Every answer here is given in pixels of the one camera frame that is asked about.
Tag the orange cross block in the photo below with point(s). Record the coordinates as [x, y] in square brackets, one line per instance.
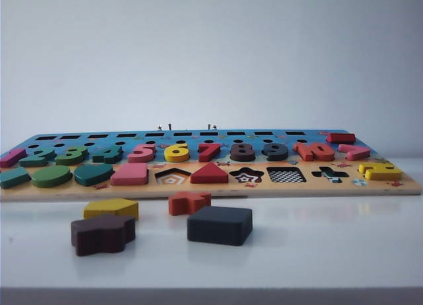
[188, 204]

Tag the brown star block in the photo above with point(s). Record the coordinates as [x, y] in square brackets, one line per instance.
[99, 235]

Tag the green number three piece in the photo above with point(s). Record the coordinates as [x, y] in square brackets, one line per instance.
[71, 157]

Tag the wooden number shape puzzle board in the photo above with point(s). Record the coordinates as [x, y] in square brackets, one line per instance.
[297, 187]

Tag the red number seven piece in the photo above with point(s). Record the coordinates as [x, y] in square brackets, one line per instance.
[208, 154]

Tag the pink number five piece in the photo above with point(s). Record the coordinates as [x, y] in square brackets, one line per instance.
[140, 156]

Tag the brown number eight piece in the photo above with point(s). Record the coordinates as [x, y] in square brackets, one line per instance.
[243, 156]

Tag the teal number two piece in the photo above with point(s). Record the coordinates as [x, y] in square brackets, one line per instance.
[39, 156]

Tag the yellow equals sign piece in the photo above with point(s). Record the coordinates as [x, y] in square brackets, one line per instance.
[380, 172]

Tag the orange number ten piece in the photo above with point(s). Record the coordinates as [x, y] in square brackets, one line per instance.
[314, 153]

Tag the yellow pentagon block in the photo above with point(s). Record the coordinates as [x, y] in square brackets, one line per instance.
[109, 207]

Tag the teal rectangle block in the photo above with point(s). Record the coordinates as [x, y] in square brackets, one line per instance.
[13, 179]

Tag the pink trapezoid block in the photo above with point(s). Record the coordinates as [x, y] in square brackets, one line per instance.
[129, 176]

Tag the red triangle block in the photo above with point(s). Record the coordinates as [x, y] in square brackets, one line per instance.
[209, 176]

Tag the red minus sign piece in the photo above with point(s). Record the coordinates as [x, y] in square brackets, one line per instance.
[340, 138]

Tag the dark blue square block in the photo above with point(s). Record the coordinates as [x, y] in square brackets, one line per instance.
[219, 227]

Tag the teal heart block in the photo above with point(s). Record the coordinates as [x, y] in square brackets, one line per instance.
[92, 176]

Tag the pink number one piece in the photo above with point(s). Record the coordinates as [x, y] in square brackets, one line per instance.
[11, 157]

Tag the pink angle sign piece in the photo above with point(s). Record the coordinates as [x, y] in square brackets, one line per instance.
[355, 153]

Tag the yellow number six piece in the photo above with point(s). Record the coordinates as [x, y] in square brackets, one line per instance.
[176, 156]

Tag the green circle block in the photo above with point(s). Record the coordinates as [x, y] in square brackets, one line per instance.
[51, 177]

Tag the teal number four piece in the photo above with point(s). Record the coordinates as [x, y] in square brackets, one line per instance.
[107, 156]

